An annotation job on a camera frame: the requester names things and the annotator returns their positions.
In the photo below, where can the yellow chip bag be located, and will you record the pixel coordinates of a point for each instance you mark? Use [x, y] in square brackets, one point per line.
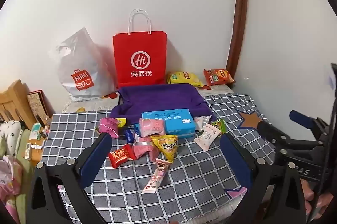
[184, 77]

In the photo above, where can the person's right hand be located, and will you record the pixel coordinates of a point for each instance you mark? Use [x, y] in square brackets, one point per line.
[310, 192]

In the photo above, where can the purple towel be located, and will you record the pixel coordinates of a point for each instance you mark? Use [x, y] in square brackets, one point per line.
[158, 97]

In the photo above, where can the magenta and yellow snack packet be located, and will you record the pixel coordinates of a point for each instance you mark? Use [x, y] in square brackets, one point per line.
[108, 127]

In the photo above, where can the pink stick snack packet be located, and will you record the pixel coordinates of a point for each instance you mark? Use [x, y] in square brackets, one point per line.
[156, 176]

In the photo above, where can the brown wooden door frame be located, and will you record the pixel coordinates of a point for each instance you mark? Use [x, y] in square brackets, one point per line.
[238, 16]

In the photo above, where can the red paper bag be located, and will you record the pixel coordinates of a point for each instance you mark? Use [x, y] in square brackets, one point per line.
[139, 45]

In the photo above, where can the blue tissue box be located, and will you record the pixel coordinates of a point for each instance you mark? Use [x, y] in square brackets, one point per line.
[176, 121]

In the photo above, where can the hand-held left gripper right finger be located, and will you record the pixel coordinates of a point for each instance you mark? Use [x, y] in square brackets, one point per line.
[237, 160]

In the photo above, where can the pink and silver snack packet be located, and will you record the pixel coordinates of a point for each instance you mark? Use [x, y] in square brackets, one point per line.
[142, 150]

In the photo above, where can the green triangular snack packet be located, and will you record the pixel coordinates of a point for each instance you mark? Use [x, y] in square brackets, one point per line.
[219, 125]

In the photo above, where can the pink peach snack packet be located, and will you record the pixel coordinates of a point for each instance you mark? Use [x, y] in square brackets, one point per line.
[151, 127]

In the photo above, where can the grey checkered blanket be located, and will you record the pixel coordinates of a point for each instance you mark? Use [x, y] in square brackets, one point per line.
[184, 187]

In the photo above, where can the wooden picture frame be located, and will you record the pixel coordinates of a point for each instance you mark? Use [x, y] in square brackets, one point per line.
[36, 105]

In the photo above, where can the red snack packet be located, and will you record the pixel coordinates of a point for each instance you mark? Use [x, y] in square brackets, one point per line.
[119, 156]

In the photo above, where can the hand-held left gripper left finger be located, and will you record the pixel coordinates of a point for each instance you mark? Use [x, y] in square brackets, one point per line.
[97, 158]

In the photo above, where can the white plastic shopping bag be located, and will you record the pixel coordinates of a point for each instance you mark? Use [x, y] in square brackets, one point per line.
[87, 60]

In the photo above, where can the blue candy wrapper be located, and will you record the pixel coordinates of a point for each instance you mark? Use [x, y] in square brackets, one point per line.
[129, 135]

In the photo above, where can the white floral cloth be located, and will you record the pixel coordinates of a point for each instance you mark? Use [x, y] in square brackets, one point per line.
[9, 137]

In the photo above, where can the yellow triangular snack packet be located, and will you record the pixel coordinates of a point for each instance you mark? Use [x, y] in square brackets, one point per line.
[165, 147]

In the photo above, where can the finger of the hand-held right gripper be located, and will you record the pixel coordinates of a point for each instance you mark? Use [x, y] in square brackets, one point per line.
[300, 117]
[271, 131]

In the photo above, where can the orange chip bag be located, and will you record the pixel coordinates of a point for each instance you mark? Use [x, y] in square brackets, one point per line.
[218, 76]

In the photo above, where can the wooden headboard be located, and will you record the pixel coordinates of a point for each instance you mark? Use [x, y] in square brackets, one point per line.
[15, 100]

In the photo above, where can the white and green carton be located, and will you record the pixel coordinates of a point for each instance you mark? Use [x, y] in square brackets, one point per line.
[35, 131]

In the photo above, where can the white and pink snack packet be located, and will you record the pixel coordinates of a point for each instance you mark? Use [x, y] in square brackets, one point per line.
[206, 137]

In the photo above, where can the small white sachet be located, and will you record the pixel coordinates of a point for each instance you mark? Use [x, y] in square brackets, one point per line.
[201, 122]

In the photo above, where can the pink plastic bag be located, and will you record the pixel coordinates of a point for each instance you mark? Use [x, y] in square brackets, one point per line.
[9, 181]

